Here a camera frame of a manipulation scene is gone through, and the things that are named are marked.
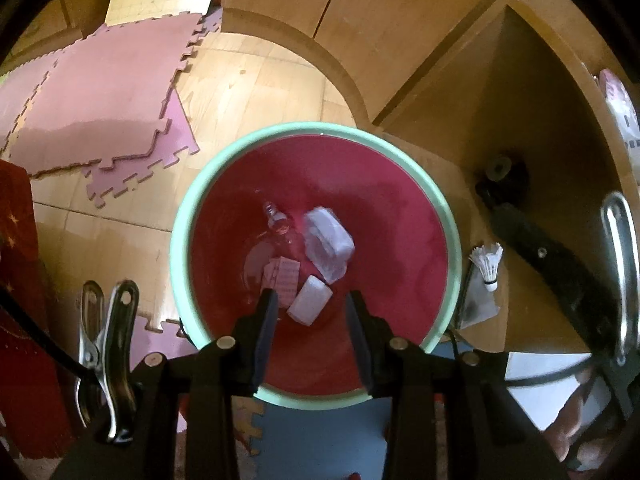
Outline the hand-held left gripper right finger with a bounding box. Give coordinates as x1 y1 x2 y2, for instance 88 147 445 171
346 289 568 480

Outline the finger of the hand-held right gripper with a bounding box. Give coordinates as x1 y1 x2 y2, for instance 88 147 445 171
487 199 626 361

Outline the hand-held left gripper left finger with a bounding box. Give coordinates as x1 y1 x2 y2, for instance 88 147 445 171
129 289 279 480

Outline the small white packet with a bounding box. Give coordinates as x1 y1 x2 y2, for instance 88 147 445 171
286 275 334 324

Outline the pink paper slip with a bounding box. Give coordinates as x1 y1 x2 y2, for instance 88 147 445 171
262 256 301 309

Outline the red bin with green rim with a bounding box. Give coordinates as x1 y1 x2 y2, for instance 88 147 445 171
170 121 460 408

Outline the clear plastic bottle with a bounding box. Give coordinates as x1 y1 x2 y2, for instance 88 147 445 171
262 201 306 256

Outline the wooden corner shelf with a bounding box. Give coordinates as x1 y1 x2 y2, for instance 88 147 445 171
370 0 640 356

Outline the person's right hand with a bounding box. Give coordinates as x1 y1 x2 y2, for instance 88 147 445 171
542 362 623 468

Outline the white shuttlecock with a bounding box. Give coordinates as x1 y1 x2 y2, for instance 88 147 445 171
469 242 504 292

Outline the metal spring clamp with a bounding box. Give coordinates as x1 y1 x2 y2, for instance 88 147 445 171
75 280 141 445
600 191 640 367

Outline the grey pouch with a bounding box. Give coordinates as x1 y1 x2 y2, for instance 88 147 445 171
457 260 501 331

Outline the light pink foam tile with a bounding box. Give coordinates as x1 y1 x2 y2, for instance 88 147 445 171
135 310 201 361

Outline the black round device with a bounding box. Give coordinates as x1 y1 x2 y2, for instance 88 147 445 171
475 152 528 206

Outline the pink and white packet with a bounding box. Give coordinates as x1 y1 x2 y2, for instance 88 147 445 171
597 69 640 171

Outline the lilac foam mat tile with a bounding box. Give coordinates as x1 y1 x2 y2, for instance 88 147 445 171
84 87 201 211

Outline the red star print cloth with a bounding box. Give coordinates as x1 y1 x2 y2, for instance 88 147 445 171
0 159 88 461

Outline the pink foam mat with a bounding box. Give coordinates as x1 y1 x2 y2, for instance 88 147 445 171
0 10 223 178

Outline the wooden cupboard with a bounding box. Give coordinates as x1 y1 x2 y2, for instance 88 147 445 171
220 0 516 126

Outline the thick black cable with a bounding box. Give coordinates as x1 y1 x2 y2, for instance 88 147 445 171
0 282 93 378

